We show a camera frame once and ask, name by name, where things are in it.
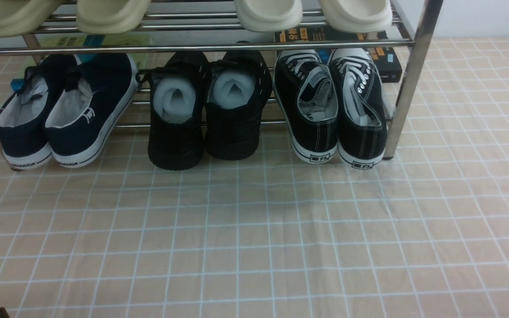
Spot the black white canvas sneaker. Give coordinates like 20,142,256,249
273,49,339,164
327,48,388,170

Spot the navy canvas shoe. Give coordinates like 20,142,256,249
0,54,80,170
44,53,139,168

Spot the navy canvas shoe far left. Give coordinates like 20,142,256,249
0,54,80,170

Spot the silver metal shoe rack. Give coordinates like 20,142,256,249
0,0,443,160

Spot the black sneaker right of pair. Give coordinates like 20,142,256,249
204,50,272,161

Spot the black sneaker of pair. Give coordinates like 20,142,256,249
204,50,272,161
136,52,212,171

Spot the black sneaker left of pair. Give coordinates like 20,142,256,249
136,52,212,171

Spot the cream slipper left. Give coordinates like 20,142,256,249
234,0,303,32

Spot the cream slipper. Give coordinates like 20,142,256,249
234,0,303,32
319,0,393,34

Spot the black box with orange text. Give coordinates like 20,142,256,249
274,26,403,83

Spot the cream slipper right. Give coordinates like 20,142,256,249
319,0,393,34

